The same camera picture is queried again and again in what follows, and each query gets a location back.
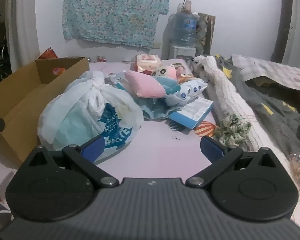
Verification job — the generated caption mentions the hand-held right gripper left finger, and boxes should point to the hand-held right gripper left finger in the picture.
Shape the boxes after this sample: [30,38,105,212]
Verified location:
[27,134,119,188]

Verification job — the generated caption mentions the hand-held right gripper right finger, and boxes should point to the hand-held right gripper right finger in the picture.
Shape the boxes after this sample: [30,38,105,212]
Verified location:
[186,135,278,188]

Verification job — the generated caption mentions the brown cardboard box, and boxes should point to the brown cardboard box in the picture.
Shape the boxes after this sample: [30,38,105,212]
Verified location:
[0,57,90,163]

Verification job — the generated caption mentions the blue white wipes packet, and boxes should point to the blue white wipes packet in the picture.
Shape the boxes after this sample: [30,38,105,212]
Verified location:
[165,79,209,107]

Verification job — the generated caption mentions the blue white plush toy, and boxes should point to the blue white plush toy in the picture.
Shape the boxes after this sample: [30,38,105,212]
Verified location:
[155,76,182,94]

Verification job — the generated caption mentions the pink white plush toy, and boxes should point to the pink white plush toy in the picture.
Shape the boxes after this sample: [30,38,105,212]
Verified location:
[150,64,188,80]

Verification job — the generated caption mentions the green floral scrunchie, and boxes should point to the green floral scrunchie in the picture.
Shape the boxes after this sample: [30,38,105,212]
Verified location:
[212,115,253,147]

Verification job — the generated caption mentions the white plastic bag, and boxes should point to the white plastic bag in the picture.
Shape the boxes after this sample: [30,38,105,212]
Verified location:
[37,70,144,160]

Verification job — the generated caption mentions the white knitted blanket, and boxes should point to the white knitted blanket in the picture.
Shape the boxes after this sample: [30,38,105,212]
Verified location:
[191,55,288,153]

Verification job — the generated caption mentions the grey blanket with yellow print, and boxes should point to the grey blanket with yellow print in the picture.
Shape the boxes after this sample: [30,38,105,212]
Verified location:
[215,55,300,155]

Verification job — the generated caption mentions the orange snack bag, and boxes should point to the orange snack bag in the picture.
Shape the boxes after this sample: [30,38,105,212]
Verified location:
[37,47,59,60]

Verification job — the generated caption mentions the plaid blanket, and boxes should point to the plaid blanket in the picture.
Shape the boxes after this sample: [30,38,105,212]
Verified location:
[231,53,300,92]

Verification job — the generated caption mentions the white water dispenser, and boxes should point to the white water dispenser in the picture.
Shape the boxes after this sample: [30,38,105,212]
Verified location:
[169,44,197,63]

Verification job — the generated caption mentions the pink wet wipes pack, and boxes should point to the pink wet wipes pack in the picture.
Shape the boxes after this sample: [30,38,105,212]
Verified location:
[130,54,162,74]

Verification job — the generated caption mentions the white curtain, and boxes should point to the white curtain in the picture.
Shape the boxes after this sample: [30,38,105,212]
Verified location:
[5,0,42,65]

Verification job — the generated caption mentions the patterned panel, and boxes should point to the patterned panel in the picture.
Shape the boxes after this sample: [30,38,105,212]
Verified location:
[196,12,216,55]

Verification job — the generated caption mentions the blue water jug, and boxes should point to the blue water jug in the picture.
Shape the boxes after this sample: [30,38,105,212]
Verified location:
[174,12,199,47]

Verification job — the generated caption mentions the container with sticks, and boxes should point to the container with sticks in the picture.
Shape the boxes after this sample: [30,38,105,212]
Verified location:
[177,0,193,14]

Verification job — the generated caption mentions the white cable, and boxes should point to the white cable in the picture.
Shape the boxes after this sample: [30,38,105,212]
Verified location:
[0,209,13,228]

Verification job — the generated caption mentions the floral wall cloth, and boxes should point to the floral wall cloth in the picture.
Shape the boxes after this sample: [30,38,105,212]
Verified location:
[62,0,171,49]

